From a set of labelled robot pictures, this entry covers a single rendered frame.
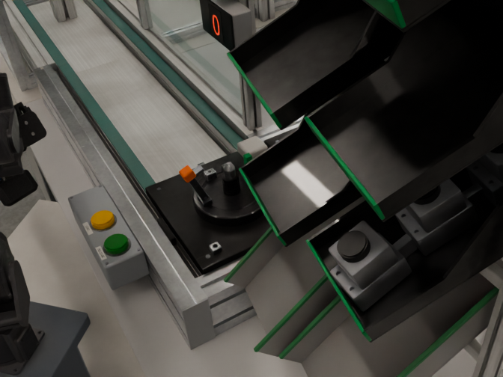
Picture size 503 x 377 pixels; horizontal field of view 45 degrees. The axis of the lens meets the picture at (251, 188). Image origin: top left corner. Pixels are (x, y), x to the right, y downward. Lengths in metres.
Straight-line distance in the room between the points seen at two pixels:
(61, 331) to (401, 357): 0.42
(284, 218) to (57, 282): 0.57
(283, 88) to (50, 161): 0.92
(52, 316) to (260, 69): 0.42
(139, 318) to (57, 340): 0.27
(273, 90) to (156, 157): 0.70
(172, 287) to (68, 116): 0.58
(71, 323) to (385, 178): 0.48
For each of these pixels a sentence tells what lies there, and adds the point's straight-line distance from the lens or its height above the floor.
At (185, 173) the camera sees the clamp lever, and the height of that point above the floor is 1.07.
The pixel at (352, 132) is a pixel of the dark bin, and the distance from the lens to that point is 0.55.
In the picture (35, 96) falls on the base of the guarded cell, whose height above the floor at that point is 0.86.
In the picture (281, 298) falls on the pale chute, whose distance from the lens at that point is 0.84.
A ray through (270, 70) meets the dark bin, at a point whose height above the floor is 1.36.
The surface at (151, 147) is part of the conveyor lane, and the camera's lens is 1.32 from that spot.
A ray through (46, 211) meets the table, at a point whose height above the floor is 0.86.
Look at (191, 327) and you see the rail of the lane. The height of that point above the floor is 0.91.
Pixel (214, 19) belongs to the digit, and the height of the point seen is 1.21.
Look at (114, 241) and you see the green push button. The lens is 1.04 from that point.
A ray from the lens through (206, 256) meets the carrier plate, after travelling 0.98.
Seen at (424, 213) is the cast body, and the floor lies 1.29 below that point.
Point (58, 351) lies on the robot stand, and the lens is 0.81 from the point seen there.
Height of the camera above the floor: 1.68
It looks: 41 degrees down
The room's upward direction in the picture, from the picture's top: 5 degrees counter-clockwise
